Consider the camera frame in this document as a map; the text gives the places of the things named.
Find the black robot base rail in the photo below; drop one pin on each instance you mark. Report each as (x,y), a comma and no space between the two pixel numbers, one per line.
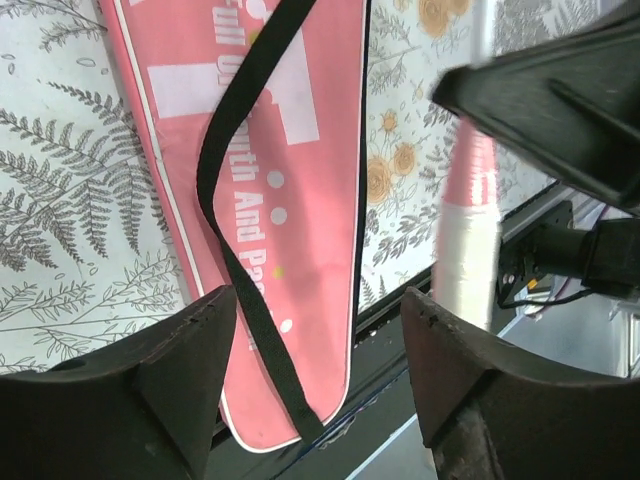
(378,401)

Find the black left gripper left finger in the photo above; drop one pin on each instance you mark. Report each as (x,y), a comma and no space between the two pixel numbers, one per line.
(143,407)

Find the pink racket bag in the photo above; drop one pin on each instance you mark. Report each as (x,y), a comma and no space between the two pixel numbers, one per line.
(252,123)

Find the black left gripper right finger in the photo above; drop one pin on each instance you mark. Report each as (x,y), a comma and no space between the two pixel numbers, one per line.
(488,409)

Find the pink racket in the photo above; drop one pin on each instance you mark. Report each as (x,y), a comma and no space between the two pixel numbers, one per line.
(469,230)

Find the floral table cloth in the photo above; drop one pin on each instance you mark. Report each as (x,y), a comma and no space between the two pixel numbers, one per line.
(86,257)

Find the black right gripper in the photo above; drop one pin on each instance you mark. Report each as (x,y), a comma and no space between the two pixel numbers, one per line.
(571,108)

